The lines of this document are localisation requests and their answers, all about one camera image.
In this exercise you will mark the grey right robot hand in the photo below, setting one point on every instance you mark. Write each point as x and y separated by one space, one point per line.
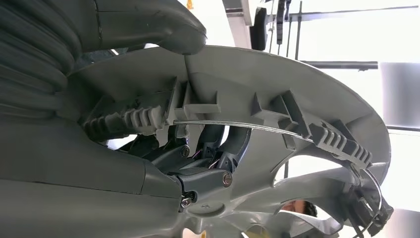
82 184

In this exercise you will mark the person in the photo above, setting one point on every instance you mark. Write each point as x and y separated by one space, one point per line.
300 208

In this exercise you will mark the dark metal bar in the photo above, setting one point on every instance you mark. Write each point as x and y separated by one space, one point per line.
338 65

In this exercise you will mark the grey panel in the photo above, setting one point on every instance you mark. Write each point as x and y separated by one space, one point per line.
400 95

